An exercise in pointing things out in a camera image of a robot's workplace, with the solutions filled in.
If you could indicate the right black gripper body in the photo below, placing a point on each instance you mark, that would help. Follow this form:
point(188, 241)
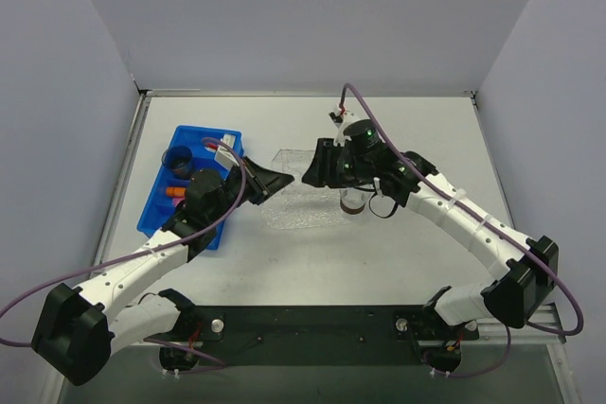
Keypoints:
point(329, 164)

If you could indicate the clear textured oval tray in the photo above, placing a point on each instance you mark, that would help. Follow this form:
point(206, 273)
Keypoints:
point(302, 207)

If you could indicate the clear cup brown base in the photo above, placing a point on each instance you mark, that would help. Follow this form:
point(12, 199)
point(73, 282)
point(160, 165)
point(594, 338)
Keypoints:
point(353, 201)

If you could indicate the dark tinted cup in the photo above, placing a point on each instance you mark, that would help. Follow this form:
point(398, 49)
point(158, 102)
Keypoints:
point(179, 161)

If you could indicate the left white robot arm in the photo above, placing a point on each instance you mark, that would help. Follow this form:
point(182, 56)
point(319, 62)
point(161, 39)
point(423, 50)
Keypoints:
point(80, 328)

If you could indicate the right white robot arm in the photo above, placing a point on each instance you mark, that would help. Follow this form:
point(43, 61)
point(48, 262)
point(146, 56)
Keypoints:
point(521, 269)

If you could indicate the orange toothpaste tube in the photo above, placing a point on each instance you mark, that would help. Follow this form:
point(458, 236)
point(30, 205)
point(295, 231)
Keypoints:
point(176, 192)

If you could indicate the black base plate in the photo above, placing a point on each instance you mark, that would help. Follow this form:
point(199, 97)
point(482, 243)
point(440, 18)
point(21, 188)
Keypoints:
point(318, 335)

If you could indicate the aluminium frame rail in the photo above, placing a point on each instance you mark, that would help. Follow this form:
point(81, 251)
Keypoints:
point(491, 331)

